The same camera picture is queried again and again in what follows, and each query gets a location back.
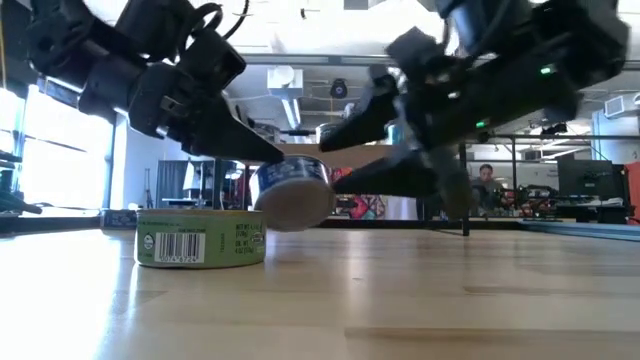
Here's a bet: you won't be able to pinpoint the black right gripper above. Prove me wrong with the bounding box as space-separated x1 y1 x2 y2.
319 64 569 221

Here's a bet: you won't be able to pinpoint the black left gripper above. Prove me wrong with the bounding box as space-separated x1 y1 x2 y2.
127 62 285 163

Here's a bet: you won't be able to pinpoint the blue albacore tuna can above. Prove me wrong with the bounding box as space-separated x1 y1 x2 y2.
99 208 139 231
248 154 337 233

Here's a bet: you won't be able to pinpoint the wooden shelf black metal legs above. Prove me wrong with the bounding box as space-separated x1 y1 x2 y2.
211 122 472 238

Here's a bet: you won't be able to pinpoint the colourful patterned cloth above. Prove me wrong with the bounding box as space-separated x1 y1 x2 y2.
339 194 386 221

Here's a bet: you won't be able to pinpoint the white cloth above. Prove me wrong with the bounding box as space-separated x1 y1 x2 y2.
387 197 419 221

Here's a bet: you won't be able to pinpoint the black round ceiling device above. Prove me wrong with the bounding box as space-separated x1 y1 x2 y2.
328 78 350 100

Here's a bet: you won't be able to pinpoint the grey curtain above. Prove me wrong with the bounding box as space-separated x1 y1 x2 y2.
157 159 189 209

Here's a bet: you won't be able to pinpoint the person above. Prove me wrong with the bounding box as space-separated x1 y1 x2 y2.
472 163 504 211

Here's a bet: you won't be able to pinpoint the black monitor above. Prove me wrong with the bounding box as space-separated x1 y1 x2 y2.
557 158 626 201

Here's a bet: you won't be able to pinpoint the orange partition panel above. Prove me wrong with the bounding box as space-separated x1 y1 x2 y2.
624 160 640 221

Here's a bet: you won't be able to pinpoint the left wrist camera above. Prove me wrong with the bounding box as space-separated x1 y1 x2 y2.
177 29 247 96

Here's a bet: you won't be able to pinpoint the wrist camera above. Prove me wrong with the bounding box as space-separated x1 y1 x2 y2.
177 29 247 96
385 27 444 74

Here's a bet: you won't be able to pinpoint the black metal table frame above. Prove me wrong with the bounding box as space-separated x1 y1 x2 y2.
0 192 640 242

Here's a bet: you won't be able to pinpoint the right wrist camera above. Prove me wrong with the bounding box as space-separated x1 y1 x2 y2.
385 27 444 74

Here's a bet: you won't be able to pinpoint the black background metal frame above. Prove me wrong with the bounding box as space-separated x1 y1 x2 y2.
479 132 640 204

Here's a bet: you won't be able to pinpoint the white wall air unit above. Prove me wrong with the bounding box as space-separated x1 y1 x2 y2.
603 93 640 120

